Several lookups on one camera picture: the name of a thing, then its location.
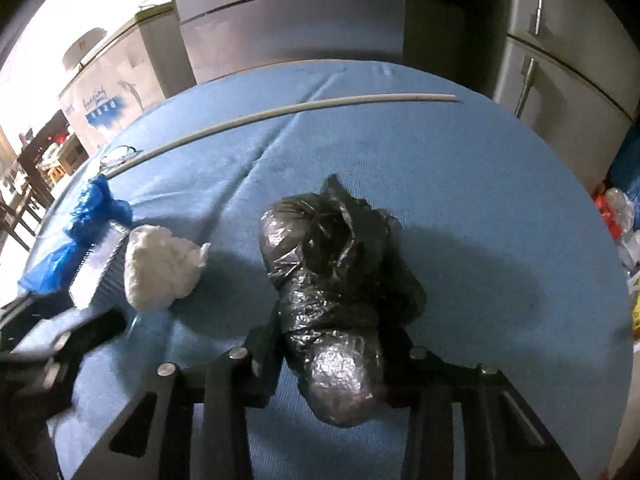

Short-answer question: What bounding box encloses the silver refrigerator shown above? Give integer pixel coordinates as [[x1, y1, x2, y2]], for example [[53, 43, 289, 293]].
[[492, 0, 640, 181]]

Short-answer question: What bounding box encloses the black plastic bag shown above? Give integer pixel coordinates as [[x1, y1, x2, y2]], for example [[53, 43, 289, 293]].
[[259, 174, 428, 428]]

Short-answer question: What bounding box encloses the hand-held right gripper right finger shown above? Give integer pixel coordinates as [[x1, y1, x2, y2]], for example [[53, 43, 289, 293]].
[[377, 327, 596, 480]]

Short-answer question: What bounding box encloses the large blue plastic bag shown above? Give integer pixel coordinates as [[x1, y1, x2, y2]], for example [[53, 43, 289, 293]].
[[607, 145, 640, 196]]

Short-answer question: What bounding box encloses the small blue plastic bag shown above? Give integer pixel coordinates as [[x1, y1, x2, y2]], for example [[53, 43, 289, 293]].
[[19, 176, 135, 295]]

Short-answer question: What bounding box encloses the thin white rod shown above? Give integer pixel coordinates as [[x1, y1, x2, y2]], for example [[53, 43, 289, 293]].
[[102, 92, 458, 181]]

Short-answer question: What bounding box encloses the dark wooden chair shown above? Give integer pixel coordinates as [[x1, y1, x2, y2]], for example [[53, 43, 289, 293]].
[[0, 110, 71, 251]]

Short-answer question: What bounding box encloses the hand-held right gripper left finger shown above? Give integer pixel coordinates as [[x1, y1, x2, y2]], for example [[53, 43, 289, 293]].
[[65, 327, 288, 480]]

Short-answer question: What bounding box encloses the blue printed carton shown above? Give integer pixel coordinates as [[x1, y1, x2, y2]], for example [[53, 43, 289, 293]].
[[57, 22, 168, 156]]

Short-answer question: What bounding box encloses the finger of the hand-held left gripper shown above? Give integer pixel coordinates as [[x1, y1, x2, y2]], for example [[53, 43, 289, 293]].
[[50, 306, 127, 358]]

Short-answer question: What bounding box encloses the grey panelled cabinet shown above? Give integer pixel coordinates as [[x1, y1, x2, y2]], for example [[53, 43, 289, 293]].
[[162, 0, 408, 86]]

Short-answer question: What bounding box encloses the crumpled white tissue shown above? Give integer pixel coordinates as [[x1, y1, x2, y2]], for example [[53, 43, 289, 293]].
[[122, 225, 212, 311]]

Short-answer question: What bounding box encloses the silver foil packet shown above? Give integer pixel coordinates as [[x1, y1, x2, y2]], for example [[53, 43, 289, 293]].
[[69, 224, 132, 311]]

